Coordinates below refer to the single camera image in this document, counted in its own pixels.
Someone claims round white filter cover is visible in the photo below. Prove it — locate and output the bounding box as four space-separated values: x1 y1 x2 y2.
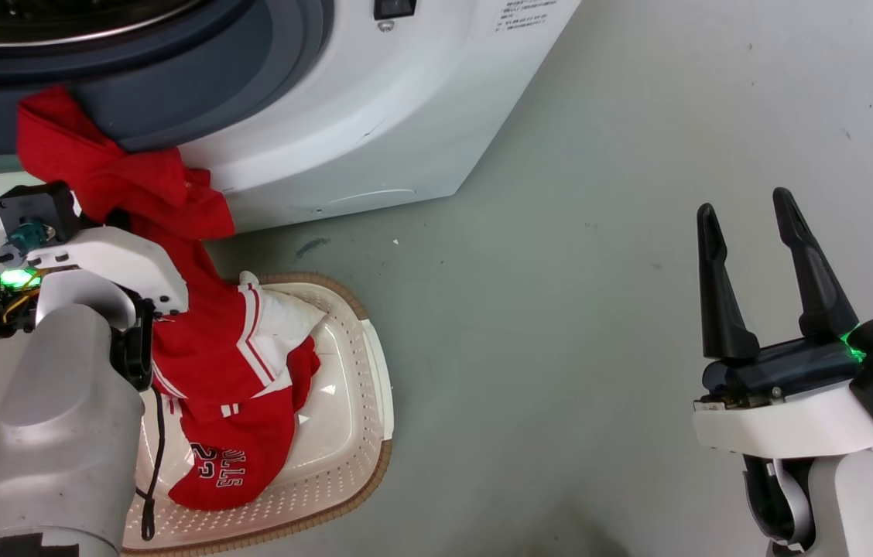
313 188 418 214

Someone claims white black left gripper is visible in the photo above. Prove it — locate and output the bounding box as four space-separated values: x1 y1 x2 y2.
0 226 190 391

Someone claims white front-load washing machine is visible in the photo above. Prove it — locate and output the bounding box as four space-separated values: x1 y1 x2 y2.
0 0 583 237

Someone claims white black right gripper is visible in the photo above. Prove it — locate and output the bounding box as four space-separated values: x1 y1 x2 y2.
693 187 873 459

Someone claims small printed text sticker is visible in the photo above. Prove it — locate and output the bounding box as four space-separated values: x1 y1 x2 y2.
495 0 561 33

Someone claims red basketball jersey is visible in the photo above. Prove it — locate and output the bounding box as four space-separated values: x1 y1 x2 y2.
16 85 329 511

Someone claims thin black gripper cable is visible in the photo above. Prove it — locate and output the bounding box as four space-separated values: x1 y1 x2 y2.
135 387 166 541

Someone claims cream perforated laundry basket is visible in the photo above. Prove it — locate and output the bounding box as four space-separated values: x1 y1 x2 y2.
121 272 395 556

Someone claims grey rubber door gasket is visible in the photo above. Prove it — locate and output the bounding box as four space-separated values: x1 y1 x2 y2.
0 0 335 155

